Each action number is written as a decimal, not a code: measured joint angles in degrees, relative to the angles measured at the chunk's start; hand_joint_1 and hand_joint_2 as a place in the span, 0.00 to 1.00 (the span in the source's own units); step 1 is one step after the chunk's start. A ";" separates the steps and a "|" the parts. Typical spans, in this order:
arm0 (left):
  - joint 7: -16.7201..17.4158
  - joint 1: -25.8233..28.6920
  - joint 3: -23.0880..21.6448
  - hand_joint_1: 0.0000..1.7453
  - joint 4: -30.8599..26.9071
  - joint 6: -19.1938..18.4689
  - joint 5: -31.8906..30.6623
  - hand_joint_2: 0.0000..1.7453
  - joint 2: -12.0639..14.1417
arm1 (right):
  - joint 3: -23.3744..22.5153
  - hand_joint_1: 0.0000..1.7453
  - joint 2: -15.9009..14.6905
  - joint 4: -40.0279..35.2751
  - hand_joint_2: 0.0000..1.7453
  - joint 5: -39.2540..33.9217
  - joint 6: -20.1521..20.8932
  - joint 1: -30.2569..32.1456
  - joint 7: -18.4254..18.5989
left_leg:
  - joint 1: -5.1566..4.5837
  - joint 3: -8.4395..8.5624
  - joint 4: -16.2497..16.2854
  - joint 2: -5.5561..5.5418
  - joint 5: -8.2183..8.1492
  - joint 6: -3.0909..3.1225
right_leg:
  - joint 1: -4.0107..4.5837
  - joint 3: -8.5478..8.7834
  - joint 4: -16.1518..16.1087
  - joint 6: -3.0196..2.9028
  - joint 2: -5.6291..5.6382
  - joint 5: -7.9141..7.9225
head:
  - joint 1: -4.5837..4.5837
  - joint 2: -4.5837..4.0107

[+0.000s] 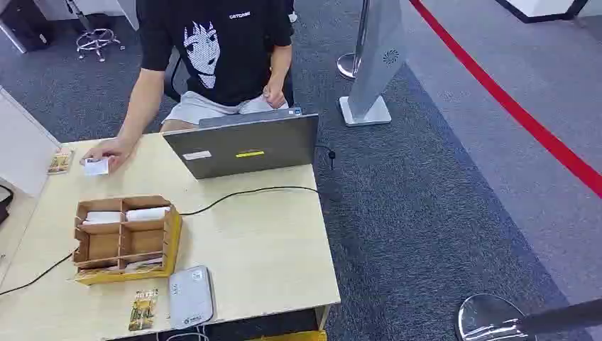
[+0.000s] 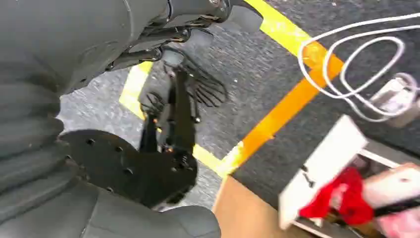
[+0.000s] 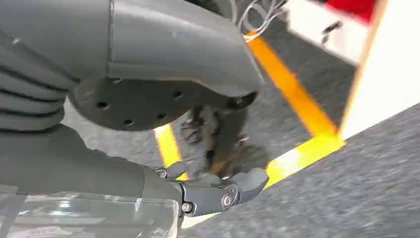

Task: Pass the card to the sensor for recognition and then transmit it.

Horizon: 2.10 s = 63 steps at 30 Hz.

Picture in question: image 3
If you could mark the red object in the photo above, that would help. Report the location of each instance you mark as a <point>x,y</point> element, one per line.
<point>354,8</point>

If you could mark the white board with wooden edge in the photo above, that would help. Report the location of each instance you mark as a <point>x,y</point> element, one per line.
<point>390,65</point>

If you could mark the ribbed grey right arm sleeve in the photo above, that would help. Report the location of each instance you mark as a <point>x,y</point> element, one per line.
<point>29,98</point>

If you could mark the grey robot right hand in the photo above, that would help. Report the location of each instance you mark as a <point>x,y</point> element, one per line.
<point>170,52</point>

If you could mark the white box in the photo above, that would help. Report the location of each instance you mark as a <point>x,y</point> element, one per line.
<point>315,26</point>

